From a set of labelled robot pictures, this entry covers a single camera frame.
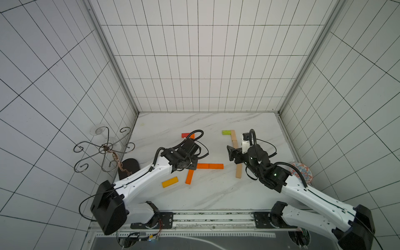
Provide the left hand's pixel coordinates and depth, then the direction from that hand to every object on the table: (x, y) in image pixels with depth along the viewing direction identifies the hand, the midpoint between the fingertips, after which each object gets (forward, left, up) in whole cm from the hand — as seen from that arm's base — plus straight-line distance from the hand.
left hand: (188, 165), depth 80 cm
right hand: (+8, -24, +11) cm, 28 cm away
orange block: (+3, -8, -9) cm, 12 cm away
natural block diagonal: (+1, -29, -9) cm, 30 cm away
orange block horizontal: (-2, 0, -11) cm, 11 cm away
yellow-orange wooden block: (-5, +11, -11) cm, 16 cm away
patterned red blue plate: (+1, -66, -7) cm, 66 cm away
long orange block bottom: (+4, -16, -11) cm, 20 cm away
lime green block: (+29, -24, -9) cm, 39 cm away
